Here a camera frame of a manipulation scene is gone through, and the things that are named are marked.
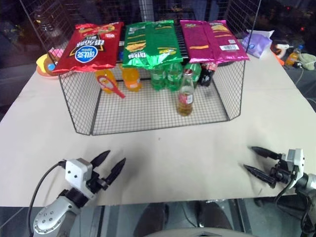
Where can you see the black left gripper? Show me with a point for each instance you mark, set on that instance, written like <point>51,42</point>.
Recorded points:
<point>96,182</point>

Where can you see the black ribbed tray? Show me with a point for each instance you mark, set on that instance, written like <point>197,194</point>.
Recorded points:
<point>182,40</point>

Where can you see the dark cola plastic bottle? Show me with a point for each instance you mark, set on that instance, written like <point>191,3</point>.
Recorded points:
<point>207,75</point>

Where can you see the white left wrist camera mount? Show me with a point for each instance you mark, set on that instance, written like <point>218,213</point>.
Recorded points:
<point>76,170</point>

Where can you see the red chips bag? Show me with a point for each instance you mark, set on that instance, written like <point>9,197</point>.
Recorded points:
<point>89,48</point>

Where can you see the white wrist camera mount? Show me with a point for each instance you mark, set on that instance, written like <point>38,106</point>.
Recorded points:
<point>76,170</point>
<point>296,160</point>

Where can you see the pink striped item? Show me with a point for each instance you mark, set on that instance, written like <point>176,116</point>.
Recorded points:
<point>56,52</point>

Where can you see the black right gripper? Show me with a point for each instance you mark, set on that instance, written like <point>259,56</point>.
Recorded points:
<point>281,172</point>

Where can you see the small orange drink bottle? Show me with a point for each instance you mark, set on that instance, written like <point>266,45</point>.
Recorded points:
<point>293,56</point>

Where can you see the white and orange tool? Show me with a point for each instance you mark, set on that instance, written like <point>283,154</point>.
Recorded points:
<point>280,48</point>

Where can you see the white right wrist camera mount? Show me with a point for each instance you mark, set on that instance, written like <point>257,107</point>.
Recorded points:
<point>296,160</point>

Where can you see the glass bottle amber drink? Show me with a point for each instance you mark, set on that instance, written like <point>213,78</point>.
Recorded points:
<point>185,98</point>

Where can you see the purple tissue pack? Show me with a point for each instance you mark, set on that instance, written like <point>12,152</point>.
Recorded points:
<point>256,44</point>

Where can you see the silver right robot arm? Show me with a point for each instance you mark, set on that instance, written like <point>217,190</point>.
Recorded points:
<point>308,187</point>

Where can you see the green soda plastic bottle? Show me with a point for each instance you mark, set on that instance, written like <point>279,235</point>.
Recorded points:
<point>158,79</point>
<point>174,77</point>
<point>195,72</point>

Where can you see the magenta chips bag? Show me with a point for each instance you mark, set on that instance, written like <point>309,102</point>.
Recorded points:
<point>212,42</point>

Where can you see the yellow and pink toy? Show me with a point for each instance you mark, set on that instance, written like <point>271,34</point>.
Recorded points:
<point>44,65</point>

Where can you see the green plush toy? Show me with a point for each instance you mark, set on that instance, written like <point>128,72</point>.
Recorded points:
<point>308,61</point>

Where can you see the green chips bag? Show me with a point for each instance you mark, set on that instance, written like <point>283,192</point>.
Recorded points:
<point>150,44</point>

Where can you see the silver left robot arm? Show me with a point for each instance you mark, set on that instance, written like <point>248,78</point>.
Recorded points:
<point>53,213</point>

